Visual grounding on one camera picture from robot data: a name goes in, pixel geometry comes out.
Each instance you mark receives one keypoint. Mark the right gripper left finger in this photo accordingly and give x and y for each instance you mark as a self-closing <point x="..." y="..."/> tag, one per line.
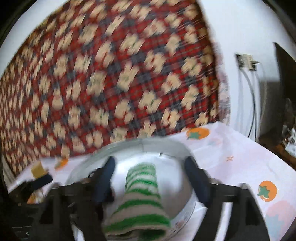
<point x="80" y="204"/>

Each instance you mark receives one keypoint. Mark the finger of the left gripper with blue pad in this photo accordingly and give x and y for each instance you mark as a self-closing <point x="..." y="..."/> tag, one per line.
<point x="38" y="183"/>

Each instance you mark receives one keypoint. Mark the yellow sponge block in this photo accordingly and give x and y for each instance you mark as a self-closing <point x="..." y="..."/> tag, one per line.
<point x="38" y="170"/>

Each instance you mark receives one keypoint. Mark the green striped sock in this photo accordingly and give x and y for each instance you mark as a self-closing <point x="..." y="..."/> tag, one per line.
<point x="140" y="214"/>

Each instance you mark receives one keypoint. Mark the white fruit print tablecloth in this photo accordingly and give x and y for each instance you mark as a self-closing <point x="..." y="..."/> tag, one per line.
<point x="243" y="191"/>

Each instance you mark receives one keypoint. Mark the round metal tin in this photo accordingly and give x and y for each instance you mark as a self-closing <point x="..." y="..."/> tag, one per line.
<point x="168" y="156"/>

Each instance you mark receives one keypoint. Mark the red plaid bear blanket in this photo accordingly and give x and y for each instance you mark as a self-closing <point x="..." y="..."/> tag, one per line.
<point x="97" y="72"/>

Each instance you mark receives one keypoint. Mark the dark television screen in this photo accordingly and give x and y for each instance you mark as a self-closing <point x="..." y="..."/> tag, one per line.
<point x="278" y="100"/>

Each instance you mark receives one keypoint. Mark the wall power socket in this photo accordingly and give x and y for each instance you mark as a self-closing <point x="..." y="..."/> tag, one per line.
<point x="246" y="61"/>

